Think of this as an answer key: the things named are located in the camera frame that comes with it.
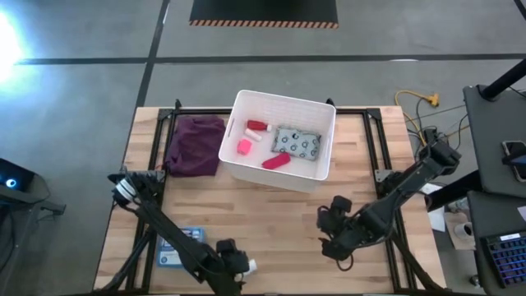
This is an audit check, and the black pole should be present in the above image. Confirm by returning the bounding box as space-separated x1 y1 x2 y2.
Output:
478 57 526 102

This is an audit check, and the yellow extension cable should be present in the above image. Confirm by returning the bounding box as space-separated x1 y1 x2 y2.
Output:
394 90 441 145

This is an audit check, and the black metal table frame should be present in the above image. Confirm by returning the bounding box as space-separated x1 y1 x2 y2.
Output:
98 98 447 295

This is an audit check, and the grey desk with phone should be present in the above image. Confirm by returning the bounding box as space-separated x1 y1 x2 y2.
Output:
463 84 526 201

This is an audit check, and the white paper sheet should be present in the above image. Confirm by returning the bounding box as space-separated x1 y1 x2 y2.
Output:
419 182 447 234

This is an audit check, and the white mug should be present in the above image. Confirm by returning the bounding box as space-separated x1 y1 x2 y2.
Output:
454 221 476 241

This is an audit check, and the black hazard-striped floor mat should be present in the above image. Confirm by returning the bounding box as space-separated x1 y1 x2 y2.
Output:
189 0 340 30

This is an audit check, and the purple cloth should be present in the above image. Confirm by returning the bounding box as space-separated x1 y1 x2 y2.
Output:
163 114 227 178

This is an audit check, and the white perforated plastic basket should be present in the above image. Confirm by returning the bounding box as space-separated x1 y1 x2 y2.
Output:
218 89 338 194

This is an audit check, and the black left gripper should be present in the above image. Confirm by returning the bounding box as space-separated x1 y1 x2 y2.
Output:
215 238 251 284

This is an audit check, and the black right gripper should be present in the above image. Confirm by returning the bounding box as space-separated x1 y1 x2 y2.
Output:
316 196 377 262

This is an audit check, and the smartphone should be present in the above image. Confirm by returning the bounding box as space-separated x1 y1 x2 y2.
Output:
501 139 526 184

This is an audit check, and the grey printed gauze package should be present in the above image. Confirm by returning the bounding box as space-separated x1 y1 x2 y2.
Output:
271 126 322 162

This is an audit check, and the grey desk with keyboard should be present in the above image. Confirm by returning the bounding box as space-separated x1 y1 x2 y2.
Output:
466 189 526 296

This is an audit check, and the red bottle with white cap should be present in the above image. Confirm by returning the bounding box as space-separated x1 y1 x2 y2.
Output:
247 119 273 132

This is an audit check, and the blue first aid kit box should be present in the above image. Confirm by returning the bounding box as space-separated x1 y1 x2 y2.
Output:
155 226 205 269

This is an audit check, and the red oblong case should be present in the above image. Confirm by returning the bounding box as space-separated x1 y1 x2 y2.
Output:
261 152 292 171

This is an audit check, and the backlit black keyboard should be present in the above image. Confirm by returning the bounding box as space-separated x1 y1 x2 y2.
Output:
480 230 526 289

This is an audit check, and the black device with blue light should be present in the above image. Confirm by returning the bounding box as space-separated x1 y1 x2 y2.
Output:
0 157 67 219

